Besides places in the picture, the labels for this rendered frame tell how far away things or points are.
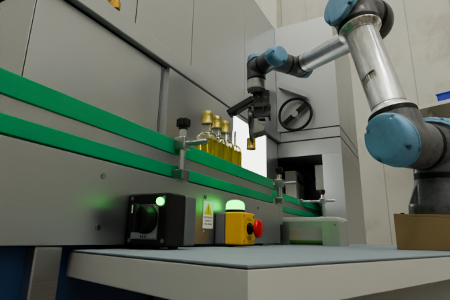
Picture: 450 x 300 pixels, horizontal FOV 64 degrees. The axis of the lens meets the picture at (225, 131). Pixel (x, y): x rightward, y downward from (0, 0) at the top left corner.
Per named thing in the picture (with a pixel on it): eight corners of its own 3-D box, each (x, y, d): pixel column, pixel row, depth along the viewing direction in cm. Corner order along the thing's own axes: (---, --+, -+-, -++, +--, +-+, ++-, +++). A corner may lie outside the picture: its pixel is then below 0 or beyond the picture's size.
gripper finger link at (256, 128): (264, 138, 132) (264, 116, 136) (248, 139, 133) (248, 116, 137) (264, 142, 135) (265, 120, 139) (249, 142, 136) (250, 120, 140)
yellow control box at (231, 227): (228, 246, 86) (228, 214, 89) (257, 246, 83) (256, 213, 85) (213, 246, 81) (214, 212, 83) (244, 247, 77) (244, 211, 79)
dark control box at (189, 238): (156, 247, 63) (159, 199, 66) (195, 248, 60) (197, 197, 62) (123, 248, 56) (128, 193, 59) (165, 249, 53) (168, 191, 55)
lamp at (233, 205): (230, 213, 87) (231, 201, 88) (248, 213, 85) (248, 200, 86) (221, 212, 83) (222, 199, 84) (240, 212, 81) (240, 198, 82)
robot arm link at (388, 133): (456, 159, 81) (380, -11, 106) (415, 151, 74) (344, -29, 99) (410, 178, 90) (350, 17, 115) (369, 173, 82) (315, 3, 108)
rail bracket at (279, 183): (252, 205, 130) (252, 171, 134) (298, 203, 123) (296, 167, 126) (249, 204, 128) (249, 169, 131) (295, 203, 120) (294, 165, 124)
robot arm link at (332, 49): (410, 3, 109) (301, 60, 151) (386, -9, 104) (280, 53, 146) (413, 38, 107) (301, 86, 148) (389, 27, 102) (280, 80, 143)
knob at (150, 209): (134, 234, 56) (118, 233, 53) (136, 204, 58) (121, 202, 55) (157, 234, 54) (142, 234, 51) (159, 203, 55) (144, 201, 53)
